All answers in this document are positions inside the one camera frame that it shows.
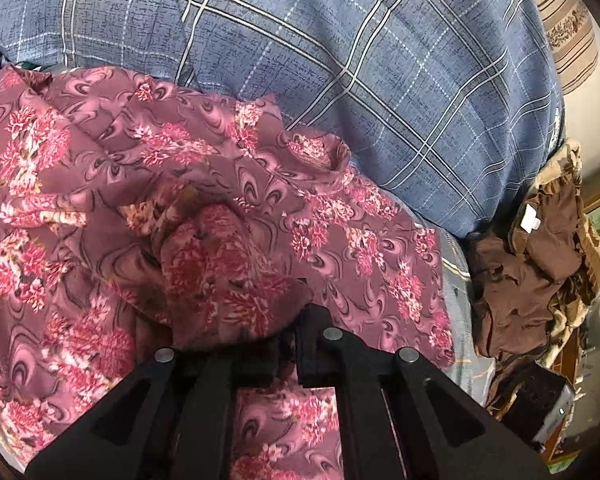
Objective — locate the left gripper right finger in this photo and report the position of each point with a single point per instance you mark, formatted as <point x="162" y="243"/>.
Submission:
<point x="399" y="416"/>

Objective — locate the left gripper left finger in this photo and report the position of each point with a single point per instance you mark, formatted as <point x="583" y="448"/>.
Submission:
<point x="171" y="418"/>

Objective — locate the pink floral shirt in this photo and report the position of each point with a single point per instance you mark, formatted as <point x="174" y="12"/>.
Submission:
<point x="135" y="214"/>

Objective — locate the brown leopard trim garment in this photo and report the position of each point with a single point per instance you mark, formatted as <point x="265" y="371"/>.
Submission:
<point x="534" y="278"/>

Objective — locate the grey patterned bedsheet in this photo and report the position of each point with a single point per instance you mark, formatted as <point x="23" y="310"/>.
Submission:
<point x="471" y="372"/>

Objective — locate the blue plaid pillow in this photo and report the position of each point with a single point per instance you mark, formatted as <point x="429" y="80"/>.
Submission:
<point x="453" y="106"/>

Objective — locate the striped beige headboard cushion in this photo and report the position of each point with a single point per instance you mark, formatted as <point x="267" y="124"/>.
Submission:
<point x="570" y="33"/>

